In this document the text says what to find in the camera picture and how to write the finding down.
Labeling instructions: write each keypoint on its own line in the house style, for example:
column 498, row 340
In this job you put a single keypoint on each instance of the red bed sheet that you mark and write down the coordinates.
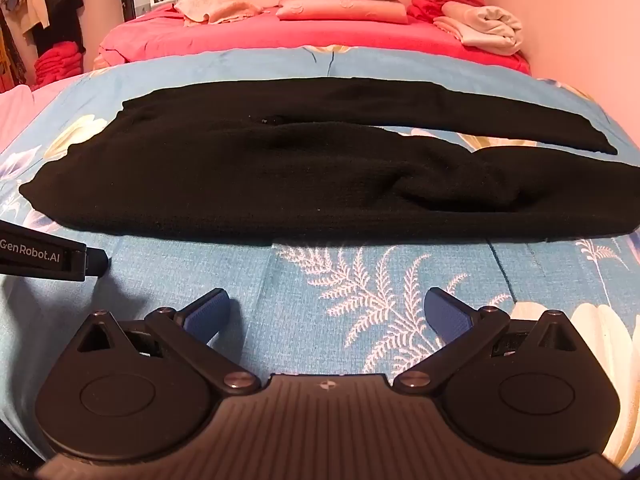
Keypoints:
column 200, row 35

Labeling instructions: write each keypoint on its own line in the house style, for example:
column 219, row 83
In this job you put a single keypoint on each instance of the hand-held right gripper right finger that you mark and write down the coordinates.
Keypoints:
column 446, row 317

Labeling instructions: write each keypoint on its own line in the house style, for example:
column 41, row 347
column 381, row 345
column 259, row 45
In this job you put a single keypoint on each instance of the blue floral blanket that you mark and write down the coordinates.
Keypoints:
column 350, row 280

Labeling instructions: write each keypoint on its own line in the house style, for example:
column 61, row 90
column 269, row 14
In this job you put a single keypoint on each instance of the brown patterned cloth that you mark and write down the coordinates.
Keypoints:
column 10, row 55

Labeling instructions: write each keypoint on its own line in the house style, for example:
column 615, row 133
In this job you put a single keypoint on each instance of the red folded towel pile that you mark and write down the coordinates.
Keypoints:
column 57, row 62

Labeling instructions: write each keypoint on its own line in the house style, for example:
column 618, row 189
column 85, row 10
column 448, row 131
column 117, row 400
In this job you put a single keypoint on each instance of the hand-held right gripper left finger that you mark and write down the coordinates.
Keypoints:
column 212, row 312

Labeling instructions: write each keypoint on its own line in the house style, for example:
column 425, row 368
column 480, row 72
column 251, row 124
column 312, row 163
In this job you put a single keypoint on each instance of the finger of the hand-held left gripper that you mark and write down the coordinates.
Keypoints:
column 96, row 261

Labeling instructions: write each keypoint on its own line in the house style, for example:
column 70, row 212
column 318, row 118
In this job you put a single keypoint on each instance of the beige towel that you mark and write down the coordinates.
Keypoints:
column 215, row 10

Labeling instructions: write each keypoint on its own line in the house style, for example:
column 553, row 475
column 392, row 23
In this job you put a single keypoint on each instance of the cream folded cloth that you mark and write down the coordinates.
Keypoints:
column 492, row 27

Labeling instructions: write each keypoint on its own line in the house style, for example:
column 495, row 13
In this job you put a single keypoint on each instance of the black pants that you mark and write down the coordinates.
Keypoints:
column 250, row 170

